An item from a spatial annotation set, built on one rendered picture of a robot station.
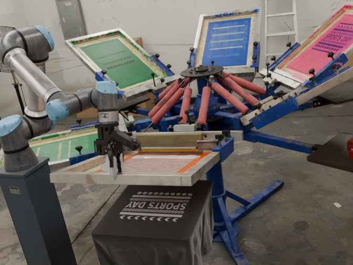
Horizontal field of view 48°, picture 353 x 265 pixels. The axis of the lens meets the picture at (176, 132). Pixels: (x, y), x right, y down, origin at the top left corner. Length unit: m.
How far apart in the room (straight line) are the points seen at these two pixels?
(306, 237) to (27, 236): 1.99
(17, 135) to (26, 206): 0.34
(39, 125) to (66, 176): 0.43
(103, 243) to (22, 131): 0.62
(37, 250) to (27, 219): 0.18
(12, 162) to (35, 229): 0.35
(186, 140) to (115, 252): 0.64
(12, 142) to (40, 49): 0.45
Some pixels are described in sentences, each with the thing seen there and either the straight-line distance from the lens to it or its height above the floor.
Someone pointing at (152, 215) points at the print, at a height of 0.95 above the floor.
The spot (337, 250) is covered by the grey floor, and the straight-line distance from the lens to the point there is 3.09.
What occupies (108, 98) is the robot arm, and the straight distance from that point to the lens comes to 1.45.
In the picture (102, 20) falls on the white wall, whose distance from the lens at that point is 6.63.
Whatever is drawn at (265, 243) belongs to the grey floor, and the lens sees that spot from 3.13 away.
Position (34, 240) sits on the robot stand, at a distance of 2.12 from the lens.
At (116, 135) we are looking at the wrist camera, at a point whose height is 1.41.
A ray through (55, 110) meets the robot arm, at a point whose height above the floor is 1.55.
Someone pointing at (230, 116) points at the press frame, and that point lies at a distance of 2.64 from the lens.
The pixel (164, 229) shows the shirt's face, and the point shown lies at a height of 0.95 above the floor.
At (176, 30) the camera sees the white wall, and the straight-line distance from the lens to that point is 6.19.
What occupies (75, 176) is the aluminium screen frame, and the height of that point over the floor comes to 1.26.
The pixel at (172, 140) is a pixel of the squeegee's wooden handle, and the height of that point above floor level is 1.15.
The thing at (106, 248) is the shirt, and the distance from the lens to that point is 1.81.
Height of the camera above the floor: 1.91
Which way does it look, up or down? 21 degrees down
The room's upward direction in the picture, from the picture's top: 9 degrees counter-clockwise
